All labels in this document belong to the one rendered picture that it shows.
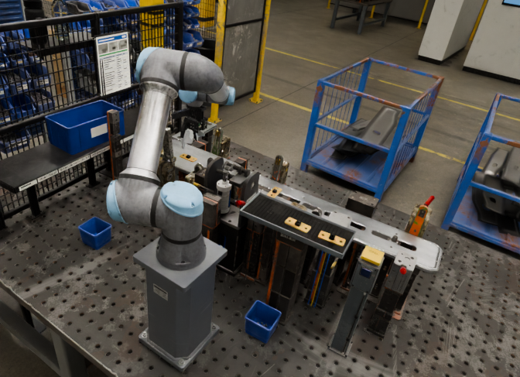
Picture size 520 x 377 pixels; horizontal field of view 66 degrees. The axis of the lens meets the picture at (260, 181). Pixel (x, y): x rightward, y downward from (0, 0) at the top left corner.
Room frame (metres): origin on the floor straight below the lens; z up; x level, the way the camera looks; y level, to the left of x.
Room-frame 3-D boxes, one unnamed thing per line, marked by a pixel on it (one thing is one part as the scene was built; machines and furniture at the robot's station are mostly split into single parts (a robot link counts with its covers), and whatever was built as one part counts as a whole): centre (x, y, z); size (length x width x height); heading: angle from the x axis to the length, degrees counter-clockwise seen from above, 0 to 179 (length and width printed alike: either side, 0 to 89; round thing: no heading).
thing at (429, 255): (1.47, -0.09, 1.00); 1.38 x 0.22 x 0.02; 66
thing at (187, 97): (1.55, 0.32, 1.38); 0.11 x 0.11 x 0.08; 89
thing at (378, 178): (3.67, -1.00, 0.47); 1.20 x 0.80 x 0.95; 151
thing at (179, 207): (0.91, 0.22, 1.27); 0.13 x 0.12 x 0.14; 89
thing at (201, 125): (1.65, 0.33, 1.22); 0.09 x 0.08 x 0.12; 66
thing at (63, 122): (1.66, 0.83, 1.09); 0.30 x 0.17 x 0.13; 151
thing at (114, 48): (1.98, 0.82, 1.30); 0.23 x 0.02 x 0.31; 156
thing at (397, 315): (1.21, -0.64, 0.84); 0.18 x 0.06 x 0.29; 156
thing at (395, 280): (1.07, -0.54, 0.88); 0.11 x 0.10 x 0.36; 156
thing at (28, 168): (1.66, 0.83, 1.01); 0.90 x 0.22 x 0.03; 156
